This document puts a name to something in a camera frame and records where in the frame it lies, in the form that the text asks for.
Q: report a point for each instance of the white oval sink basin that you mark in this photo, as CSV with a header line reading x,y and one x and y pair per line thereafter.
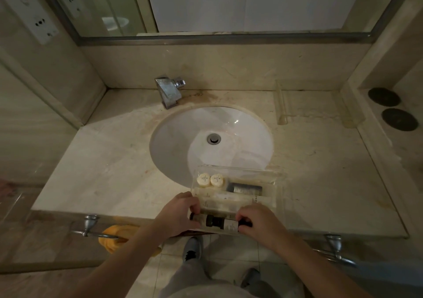
x,y
185,142

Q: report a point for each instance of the dark grey toiletry tube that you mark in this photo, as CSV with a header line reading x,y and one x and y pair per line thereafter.
x,y
246,189

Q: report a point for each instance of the white toiletry tube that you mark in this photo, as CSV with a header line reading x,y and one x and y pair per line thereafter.
x,y
228,198

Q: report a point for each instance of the person's left grey shoe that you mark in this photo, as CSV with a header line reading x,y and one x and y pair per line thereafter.
x,y
193,249

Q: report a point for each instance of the framed wall mirror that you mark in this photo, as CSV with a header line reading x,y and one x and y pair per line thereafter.
x,y
251,3

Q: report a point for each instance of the round white wrapped soap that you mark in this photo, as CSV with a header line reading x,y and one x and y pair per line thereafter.
x,y
217,180
204,180

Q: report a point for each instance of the clear acrylic amenity tray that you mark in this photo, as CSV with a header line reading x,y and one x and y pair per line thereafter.
x,y
271,188

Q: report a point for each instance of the chrome sink drain plug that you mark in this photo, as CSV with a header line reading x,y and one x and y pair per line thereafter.
x,y
213,139

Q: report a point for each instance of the person's right grey shoe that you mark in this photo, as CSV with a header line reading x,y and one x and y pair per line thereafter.
x,y
250,277

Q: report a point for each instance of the yellow towel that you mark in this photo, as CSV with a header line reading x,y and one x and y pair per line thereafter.
x,y
115,238

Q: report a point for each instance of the chrome towel rail bracket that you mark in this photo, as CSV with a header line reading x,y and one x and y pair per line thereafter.
x,y
334,246
90,225

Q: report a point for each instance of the person's grey shoe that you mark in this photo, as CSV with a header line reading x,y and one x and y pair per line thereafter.
x,y
193,249
250,277

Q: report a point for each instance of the person's grey trousers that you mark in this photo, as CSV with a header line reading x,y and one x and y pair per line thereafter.
x,y
205,281

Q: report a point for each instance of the clear glass holder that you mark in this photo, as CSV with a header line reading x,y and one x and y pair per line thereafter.
x,y
283,103

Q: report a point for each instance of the person's left hand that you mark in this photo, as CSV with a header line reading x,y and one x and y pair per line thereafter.
x,y
175,217

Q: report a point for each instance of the person's left thumb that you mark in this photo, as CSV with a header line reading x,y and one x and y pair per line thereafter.
x,y
190,222

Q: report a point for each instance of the dark round coaster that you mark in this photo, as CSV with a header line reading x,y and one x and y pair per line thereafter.
x,y
384,97
400,119

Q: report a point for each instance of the white wall socket panel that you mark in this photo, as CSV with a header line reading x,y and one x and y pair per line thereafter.
x,y
29,7

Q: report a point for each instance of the person's right hand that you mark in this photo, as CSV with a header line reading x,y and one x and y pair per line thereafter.
x,y
264,225

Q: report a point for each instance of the chrome faucet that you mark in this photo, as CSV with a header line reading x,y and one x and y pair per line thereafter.
x,y
169,91

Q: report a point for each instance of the person's right forearm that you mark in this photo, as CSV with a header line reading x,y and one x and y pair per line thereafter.
x,y
317,271

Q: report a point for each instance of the small brown bottle black cap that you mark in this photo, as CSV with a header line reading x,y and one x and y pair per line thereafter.
x,y
232,225
211,221

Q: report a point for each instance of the person's left forearm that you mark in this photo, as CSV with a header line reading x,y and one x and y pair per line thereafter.
x,y
122,264

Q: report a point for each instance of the person's right thumb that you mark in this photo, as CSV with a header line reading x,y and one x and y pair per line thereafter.
x,y
244,212

